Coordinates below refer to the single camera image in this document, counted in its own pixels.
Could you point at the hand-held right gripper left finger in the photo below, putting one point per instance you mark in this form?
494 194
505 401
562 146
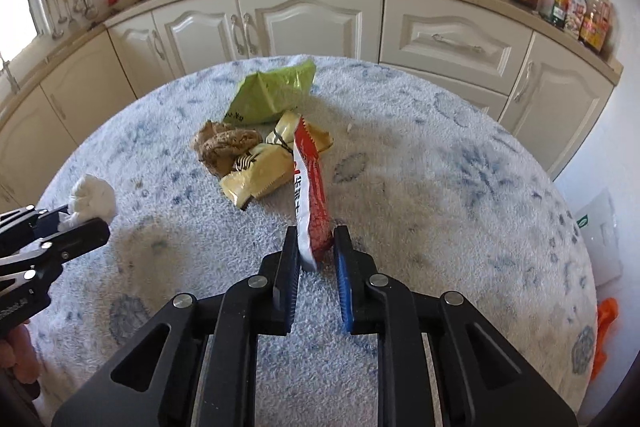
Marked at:
289 287

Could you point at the plain yellow snack wrapper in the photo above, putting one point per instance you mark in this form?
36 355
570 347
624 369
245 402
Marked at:
287 127

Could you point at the brown crumpled paper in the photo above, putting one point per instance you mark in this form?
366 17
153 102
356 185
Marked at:
225 144

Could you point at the yellow striped snack wrapper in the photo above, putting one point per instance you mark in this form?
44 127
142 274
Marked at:
255 179

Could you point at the green snack wrapper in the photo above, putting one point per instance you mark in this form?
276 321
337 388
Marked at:
265 94

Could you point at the white red label bottle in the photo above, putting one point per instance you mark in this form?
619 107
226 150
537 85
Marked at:
577 9

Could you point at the cream kitchen cabinet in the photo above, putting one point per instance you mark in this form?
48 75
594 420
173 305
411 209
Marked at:
450 42

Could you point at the white printed plastic bag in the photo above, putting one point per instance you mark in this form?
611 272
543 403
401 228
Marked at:
597 237

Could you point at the red white snack wrapper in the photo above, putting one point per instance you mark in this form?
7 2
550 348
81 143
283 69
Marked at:
312 197

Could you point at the orange plastic bag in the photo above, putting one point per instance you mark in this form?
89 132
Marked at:
605 337

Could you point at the round table with blue-white cloth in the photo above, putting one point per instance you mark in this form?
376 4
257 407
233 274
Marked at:
425 187

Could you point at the window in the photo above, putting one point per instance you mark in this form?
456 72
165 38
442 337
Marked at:
15 2

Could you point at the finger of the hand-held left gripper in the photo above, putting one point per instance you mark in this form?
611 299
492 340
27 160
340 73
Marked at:
50 217
82 238

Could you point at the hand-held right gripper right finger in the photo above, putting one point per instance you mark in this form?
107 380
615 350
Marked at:
344 287

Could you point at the white tissue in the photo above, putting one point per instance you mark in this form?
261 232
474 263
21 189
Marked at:
92 199

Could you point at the person's left hand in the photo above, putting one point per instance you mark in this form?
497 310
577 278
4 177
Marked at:
20 354

